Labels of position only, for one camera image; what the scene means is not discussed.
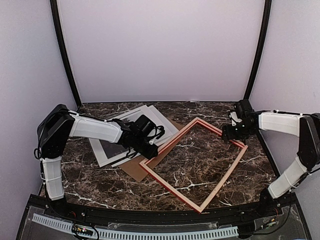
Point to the black enclosure frame post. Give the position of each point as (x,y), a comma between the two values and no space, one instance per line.
(259,48)
(63,51)

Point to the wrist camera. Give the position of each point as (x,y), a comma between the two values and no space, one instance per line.
(144,125)
(243,108)

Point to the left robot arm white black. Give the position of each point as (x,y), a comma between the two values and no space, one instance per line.
(62,124)

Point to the white slotted cable duct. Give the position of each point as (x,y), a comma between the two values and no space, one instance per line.
(85,232)

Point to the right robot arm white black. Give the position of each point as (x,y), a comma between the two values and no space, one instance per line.
(295,135)

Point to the black front rail base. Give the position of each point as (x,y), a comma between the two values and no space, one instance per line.
(281,220)

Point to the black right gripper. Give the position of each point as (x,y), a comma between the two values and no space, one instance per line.
(228,134)

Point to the black enclosure frame post right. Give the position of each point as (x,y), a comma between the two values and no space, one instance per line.
(259,48)

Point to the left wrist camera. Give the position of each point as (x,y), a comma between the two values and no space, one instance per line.
(144,125)

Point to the black enclosure frame post left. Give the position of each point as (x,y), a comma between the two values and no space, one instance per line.
(63,51)

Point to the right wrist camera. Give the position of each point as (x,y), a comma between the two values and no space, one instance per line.
(243,108)

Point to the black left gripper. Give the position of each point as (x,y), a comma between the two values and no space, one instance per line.
(154,148)

